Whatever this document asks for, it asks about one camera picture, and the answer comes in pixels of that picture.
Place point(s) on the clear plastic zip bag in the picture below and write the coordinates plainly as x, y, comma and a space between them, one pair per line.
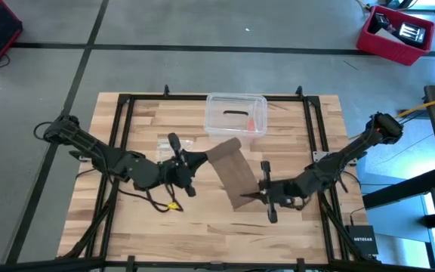
164, 145

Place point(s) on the small black device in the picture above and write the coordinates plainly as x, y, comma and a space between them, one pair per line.
381, 19

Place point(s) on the black silver device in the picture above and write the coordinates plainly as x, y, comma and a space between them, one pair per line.
410, 34

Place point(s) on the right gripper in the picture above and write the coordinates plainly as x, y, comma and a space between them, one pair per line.
278, 190

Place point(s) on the black network switch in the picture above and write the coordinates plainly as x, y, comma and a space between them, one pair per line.
361, 240

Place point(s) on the black metal table frame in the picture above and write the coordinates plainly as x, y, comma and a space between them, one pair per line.
149, 97

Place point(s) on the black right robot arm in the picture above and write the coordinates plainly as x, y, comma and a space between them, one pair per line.
334, 166

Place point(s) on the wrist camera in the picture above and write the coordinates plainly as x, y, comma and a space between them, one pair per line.
173, 140
265, 166

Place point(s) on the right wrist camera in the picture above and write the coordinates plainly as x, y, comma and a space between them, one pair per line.
265, 166

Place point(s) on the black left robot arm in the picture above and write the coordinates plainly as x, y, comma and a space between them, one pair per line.
89, 145

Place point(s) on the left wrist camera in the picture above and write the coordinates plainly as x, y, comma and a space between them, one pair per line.
173, 140

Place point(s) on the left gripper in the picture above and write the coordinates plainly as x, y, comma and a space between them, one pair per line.
174, 172

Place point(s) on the red plastic crate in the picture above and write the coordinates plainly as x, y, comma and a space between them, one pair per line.
387, 51

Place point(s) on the brown elastic bandage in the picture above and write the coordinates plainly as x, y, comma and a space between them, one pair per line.
236, 174

